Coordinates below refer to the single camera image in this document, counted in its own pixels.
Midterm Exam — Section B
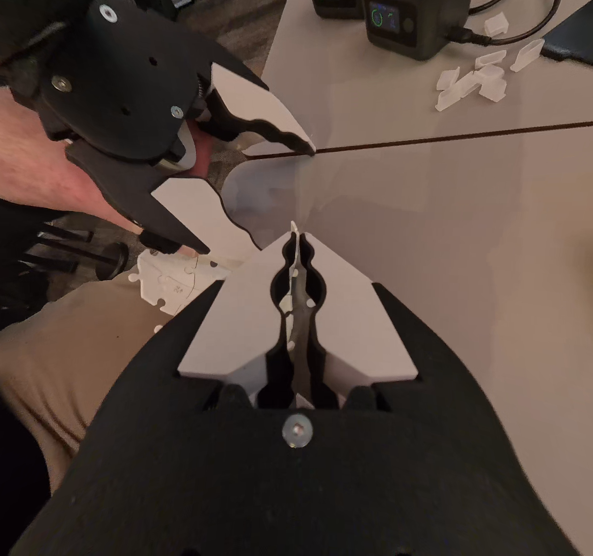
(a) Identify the dark grey flat pouch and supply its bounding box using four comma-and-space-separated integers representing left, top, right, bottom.
541, 2, 593, 66

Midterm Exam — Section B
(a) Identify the person's left hand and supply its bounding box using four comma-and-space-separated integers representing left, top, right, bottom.
0, 89, 141, 237

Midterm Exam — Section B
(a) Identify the partly built white puzzle ball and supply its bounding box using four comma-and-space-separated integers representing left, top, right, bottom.
127, 220, 301, 334

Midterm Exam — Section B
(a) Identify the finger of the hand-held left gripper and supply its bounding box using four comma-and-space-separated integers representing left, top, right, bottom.
149, 176, 264, 261
203, 61, 318, 157

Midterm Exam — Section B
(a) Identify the cluster of translucent plastic caps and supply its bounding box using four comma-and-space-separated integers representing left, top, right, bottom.
435, 14, 546, 112

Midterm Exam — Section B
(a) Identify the black cable with plug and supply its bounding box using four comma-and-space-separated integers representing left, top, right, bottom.
445, 0, 563, 49

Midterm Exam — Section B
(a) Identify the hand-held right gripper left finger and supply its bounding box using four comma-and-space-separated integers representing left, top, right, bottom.
176, 231, 299, 409

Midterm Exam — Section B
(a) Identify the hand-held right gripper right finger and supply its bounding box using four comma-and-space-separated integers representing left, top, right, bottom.
299, 231, 421, 410

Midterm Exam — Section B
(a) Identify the black office chair base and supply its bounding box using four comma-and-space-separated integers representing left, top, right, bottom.
25, 222, 131, 283

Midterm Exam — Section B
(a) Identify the black charger cube blue ring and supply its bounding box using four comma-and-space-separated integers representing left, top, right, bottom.
360, 0, 479, 62

